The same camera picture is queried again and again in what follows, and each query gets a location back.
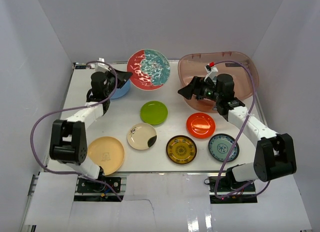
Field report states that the orange red plate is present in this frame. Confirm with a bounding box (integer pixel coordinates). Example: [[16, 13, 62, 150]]
[[186, 112, 216, 139]]

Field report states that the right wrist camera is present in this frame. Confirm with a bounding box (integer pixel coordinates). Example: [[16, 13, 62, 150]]
[[204, 62, 218, 81]]

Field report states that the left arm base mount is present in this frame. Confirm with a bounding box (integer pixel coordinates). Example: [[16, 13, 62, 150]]
[[76, 177, 122, 193]]

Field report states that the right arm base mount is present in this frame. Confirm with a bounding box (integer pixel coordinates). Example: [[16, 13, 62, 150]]
[[203, 176, 256, 201]]

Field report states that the light blue plate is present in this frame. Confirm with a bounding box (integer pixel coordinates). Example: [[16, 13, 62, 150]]
[[110, 80, 131, 100]]

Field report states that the teal blue patterned plate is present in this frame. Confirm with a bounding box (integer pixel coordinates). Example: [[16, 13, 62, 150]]
[[208, 133, 235, 162]]

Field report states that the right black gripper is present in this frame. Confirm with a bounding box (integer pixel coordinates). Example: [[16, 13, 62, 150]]
[[178, 76, 222, 103]]

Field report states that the cream plate with black patch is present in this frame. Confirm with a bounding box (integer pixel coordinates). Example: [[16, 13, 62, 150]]
[[126, 123, 158, 150]]

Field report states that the yellow and brown patterned plate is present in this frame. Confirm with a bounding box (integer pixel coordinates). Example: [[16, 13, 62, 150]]
[[165, 135, 198, 165]]

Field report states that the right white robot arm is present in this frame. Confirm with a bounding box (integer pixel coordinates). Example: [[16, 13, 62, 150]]
[[178, 74, 297, 192]]

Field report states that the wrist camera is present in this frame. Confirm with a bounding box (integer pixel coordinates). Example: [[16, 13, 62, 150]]
[[86, 57, 109, 72], [204, 62, 218, 81]]

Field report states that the green plate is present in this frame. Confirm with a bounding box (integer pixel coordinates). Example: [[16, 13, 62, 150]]
[[140, 101, 169, 125]]

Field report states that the transparent pink plastic bin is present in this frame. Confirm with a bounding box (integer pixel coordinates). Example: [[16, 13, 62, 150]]
[[178, 51, 259, 102]]

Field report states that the black label sticker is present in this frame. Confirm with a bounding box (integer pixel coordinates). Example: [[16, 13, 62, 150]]
[[74, 65, 91, 70]]

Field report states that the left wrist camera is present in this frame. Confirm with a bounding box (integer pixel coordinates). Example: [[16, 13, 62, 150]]
[[86, 57, 109, 72]]

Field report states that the pale orange plate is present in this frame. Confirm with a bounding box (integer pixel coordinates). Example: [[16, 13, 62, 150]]
[[87, 136, 125, 176]]

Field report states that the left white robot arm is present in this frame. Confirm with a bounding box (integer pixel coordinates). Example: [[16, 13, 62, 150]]
[[49, 70, 133, 192]]

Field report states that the red and teal plate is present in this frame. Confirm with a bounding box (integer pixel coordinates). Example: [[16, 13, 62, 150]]
[[127, 49, 171, 91]]

